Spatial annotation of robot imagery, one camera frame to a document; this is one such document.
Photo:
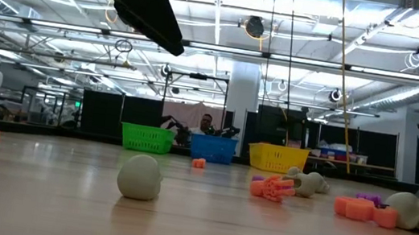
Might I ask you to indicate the black gantry frame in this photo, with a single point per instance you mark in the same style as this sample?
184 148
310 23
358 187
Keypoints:
198 76

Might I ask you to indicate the beige curtain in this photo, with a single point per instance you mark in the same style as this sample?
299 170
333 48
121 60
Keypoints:
186 110

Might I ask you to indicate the blue plastic basket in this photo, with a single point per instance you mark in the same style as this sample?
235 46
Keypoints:
212 149

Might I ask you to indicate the black background robot arm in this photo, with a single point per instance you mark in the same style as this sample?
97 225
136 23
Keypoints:
181 130
226 131

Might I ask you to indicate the person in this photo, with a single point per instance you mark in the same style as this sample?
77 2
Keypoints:
206 123

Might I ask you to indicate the yellow plastic basket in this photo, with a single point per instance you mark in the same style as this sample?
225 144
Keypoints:
277 158

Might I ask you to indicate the purple skeleton toy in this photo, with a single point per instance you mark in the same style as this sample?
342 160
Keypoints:
369 197
257 178

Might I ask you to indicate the table with storage containers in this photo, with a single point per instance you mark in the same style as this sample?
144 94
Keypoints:
334 152

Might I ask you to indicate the black partition panel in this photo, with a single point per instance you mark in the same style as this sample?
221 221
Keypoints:
274 122
101 111

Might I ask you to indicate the black overhead camera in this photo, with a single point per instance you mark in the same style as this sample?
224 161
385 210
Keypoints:
254 27

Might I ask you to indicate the green plastic basket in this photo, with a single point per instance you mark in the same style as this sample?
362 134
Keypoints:
147 138

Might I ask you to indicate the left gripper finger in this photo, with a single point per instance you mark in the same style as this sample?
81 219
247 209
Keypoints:
147 8

